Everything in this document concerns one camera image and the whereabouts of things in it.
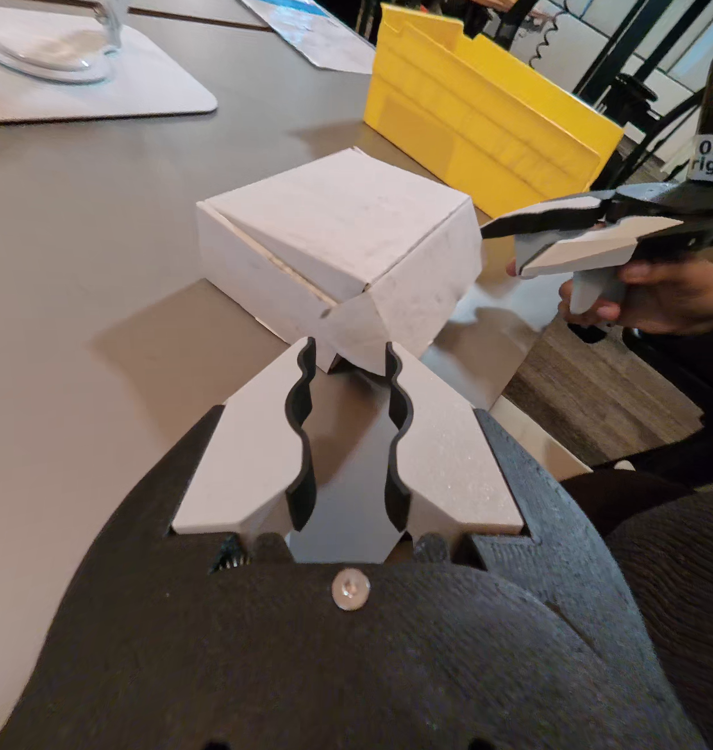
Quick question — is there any person's right forearm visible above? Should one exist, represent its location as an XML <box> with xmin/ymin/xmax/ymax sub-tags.
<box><xmin>623</xmin><ymin>319</ymin><xmax>713</xmax><ymax>487</ymax></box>

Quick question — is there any yellow plastic bin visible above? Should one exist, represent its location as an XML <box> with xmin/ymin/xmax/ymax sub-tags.
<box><xmin>363</xmin><ymin>3</ymin><xmax>625</xmax><ymax>219</ymax></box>

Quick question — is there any white cardboard mailer box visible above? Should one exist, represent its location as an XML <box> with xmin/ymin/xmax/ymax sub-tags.
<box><xmin>196</xmin><ymin>146</ymin><xmax>484</xmax><ymax>376</ymax></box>

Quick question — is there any person's right hand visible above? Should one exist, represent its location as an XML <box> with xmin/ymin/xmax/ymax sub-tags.
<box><xmin>558</xmin><ymin>258</ymin><xmax>713</xmax><ymax>336</ymax></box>

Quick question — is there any grey desk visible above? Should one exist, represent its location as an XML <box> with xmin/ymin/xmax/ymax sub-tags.
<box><xmin>0</xmin><ymin>0</ymin><xmax>591</xmax><ymax>750</ymax></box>

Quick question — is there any person's black sweater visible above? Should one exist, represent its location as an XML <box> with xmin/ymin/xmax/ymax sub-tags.
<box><xmin>558</xmin><ymin>469</ymin><xmax>713</xmax><ymax>750</ymax></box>

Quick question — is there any black coiled cable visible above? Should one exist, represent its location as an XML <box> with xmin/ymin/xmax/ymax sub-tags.
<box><xmin>529</xmin><ymin>14</ymin><xmax>559</xmax><ymax>66</ymax></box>

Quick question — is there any blue white paper sheet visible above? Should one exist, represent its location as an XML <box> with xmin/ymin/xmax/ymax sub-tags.
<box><xmin>239</xmin><ymin>0</ymin><xmax>376</xmax><ymax>75</ymax></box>

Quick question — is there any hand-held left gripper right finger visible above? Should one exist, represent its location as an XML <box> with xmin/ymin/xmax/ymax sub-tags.
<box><xmin>384</xmin><ymin>341</ymin><xmax>525</xmax><ymax>554</ymax></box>

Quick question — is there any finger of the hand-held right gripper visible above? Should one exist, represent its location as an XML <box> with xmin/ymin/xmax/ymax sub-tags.
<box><xmin>513</xmin><ymin>217</ymin><xmax>684</xmax><ymax>280</ymax></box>
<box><xmin>481</xmin><ymin>193</ymin><xmax>612</xmax><ymax>240</ymax></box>

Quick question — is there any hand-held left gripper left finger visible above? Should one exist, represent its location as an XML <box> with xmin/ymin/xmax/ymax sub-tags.
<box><xmin>172</xmin><ymin>337</ymin><xmax>318</xmax><ymax>554</ymax></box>

